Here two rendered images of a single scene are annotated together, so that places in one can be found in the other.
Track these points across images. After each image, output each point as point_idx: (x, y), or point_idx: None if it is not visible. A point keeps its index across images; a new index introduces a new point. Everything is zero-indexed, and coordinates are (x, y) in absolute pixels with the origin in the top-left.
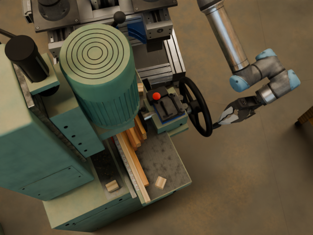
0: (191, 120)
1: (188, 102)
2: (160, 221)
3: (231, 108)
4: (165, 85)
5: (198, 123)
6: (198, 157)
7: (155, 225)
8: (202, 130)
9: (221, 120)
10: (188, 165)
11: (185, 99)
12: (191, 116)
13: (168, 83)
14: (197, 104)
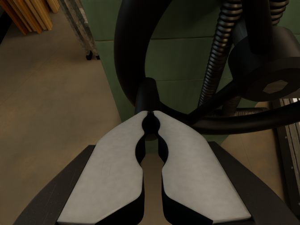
0: (211, 117)
1: (277, 122)
2: (111, 129)
3: (218, 200)
4: (291, 204)
5: (194, 113)
6: (161, 206)
7: (111, 122)
8: (164, 106)
9: (146, 114)
10: (156, 187)
11: (291, 110)
12: (223, 119)
13: (295, 211)
14: (285, 47)
